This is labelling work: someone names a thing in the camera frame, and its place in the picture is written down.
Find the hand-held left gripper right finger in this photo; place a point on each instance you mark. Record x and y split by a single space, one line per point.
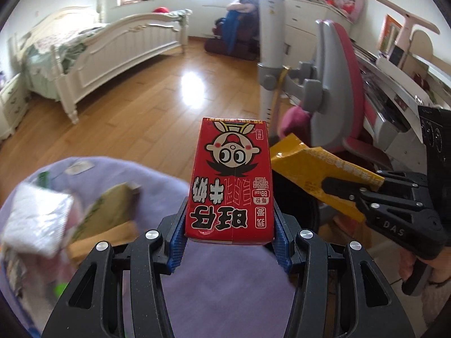
282 250

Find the white tissue packet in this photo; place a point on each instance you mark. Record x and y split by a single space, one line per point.
35 218

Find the red cloth on bed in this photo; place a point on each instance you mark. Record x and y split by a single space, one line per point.
161 10

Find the person's right hand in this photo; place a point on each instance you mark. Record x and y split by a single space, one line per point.
440 269

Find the olive green wrapper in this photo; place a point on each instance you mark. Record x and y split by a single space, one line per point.
105 207

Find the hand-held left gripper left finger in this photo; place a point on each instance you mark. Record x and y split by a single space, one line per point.
178 250

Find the white nightstand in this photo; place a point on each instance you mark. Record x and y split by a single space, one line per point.
12 105

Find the yellow snack wrapper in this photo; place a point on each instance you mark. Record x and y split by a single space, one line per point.
310 172

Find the white wooden bed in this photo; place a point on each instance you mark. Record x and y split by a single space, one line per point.
116 52

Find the small dark tablet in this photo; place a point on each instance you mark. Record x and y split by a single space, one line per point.
395 56

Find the purple floral blanket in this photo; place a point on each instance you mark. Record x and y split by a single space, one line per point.
218 288

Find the framed portrait photo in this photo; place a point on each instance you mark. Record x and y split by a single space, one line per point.
347 3

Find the person's right forearm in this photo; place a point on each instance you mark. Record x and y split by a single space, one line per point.
438 306

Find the red cartoon milk carton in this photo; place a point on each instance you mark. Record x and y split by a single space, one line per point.
229 183

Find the white cabinet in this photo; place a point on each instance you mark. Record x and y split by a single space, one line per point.
303 24

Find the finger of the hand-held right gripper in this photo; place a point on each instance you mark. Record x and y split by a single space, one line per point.
338 188
401 179

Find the grey pink desk chair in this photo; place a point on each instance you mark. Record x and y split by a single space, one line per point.
338 77

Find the green floral quilt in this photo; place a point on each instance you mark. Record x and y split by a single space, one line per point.
42 63

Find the beige rounded board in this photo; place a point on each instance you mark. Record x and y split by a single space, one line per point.
422 44

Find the pink desk lamp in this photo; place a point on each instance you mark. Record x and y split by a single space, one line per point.
408 24

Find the grey white study desk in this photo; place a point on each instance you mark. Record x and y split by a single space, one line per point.
391 91

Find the dark pink cushion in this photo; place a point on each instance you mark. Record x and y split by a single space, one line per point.
294 123

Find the grey pink coat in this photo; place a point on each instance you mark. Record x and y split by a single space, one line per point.
243 5

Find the brown cardboard piece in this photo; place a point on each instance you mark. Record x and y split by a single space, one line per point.
102 243

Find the colourful picture book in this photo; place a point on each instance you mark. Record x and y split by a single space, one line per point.
389 33

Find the black trash bin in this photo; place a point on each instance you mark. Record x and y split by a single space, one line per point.
299 211

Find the blue jacket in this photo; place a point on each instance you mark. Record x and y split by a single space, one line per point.
232 31

